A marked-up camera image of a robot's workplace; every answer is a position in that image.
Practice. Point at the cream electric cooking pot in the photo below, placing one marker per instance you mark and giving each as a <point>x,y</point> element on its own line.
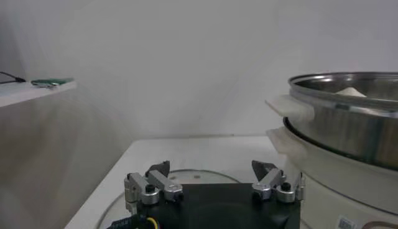
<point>342,193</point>

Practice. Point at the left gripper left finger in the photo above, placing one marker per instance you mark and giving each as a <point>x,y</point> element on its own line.
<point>161,183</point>

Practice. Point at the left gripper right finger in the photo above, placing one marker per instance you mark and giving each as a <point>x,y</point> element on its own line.
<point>270,180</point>

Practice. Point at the white steamed baozi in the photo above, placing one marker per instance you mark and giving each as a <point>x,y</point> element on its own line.
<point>351,92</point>

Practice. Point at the white side table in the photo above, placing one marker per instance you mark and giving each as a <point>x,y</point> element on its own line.
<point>18,93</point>

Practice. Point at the stainless steel steamer basket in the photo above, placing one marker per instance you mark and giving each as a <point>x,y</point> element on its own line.
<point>342,133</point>

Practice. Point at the green flat device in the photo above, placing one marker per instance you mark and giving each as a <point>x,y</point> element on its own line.
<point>51,82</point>

